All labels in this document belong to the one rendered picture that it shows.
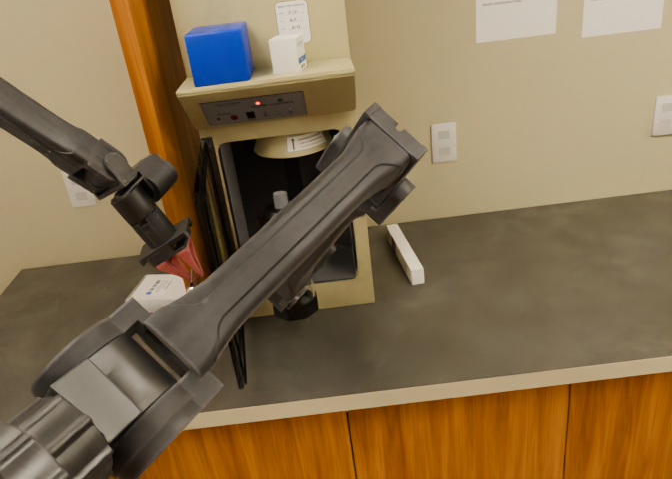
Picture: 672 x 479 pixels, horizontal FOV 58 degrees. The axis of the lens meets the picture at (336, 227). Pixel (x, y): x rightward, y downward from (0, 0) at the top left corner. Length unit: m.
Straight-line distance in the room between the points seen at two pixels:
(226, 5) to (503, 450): 1.06
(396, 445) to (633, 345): 0.51
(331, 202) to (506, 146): 1.27
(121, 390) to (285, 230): 0.19
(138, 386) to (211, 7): 0.86
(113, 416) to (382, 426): 0.90
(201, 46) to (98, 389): 0.76
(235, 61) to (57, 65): 0.76
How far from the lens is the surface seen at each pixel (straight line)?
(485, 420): 1.33
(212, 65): 1.11
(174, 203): 1.23
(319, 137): 1.30
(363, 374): 1.23
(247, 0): 1.20
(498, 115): 1.76
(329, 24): 1.20
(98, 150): 1.04
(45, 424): 0.43
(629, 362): 1.30
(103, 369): 0.47
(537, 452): 1.43
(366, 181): 0.59
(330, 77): 1.10
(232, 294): 0.50
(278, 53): 1.13
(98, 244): 1.93
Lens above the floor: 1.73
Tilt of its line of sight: 26 degrees down
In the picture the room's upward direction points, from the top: 7 degrees counter-clockwise
